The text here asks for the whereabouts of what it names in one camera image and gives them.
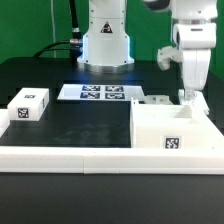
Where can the white marker sheet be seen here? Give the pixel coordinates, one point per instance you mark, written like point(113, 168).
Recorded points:
point(100, 92)

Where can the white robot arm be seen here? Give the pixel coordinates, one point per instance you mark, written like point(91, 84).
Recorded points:
point(106, 46)

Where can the white cabinet body box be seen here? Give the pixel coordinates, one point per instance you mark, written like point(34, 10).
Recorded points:
point(172, 127)

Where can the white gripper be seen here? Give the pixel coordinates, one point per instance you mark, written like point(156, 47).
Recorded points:
point(194, 43)

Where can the white cabinet top block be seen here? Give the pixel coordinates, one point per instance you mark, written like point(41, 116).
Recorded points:
point(29, 104)

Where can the white L-shaped obstacle frame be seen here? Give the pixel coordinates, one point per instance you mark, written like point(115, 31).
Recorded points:
point(161, 160)

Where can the white cabinet door panel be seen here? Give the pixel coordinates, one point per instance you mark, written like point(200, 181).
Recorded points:
point(157, 100)
point(199, 103)

